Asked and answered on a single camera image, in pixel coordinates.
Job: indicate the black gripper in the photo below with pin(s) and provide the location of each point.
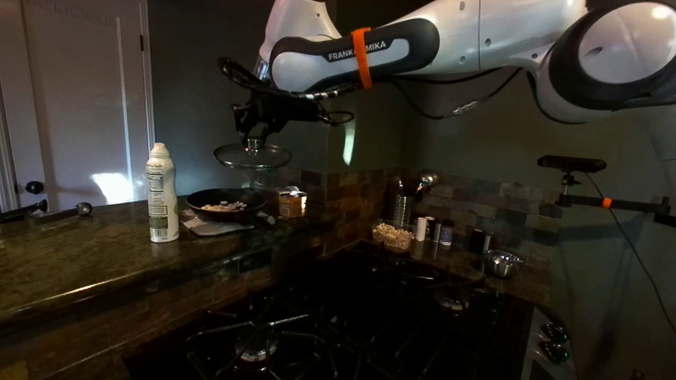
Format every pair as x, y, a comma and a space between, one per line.
282, 110

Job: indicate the round glass lid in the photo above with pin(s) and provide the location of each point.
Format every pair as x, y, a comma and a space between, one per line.
251, 157

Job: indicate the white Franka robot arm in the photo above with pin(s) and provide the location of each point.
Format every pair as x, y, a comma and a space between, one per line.
465, 48

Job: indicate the black frying pan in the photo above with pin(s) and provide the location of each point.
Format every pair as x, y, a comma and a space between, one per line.
225, 203

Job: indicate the white cloth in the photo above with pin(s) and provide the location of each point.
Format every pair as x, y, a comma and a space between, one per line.
206, 227

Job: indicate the white spray bottle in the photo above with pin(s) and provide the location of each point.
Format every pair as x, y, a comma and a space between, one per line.
161, 201

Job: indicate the metal utensil holder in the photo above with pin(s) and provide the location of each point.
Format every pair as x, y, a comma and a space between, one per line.
401, 209

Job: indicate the light bowl with food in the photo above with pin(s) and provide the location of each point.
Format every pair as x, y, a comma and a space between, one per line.
394, 237

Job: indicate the white door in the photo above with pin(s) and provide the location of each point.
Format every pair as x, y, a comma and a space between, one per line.
76, 98

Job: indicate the small white jar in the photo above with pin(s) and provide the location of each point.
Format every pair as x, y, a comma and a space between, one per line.
420, 229

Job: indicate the small grey shaker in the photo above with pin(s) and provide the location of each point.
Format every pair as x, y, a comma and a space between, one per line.
440, 233

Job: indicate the dark tool with ball end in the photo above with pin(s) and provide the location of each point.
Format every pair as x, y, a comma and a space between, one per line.
50, 212

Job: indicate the black gas stove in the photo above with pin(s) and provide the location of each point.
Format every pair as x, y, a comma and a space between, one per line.
365, 329

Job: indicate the black cup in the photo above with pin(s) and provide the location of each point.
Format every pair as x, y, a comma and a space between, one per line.
480, 241

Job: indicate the shiny metal bowl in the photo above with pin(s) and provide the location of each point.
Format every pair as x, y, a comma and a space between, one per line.
503, 261

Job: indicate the black stove knob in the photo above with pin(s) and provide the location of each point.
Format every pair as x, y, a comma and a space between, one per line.
557, 338

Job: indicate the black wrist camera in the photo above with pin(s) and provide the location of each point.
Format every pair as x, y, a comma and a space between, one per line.
240, 71

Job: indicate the black camera on stand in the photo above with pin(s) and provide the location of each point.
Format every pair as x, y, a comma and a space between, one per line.
571, 164

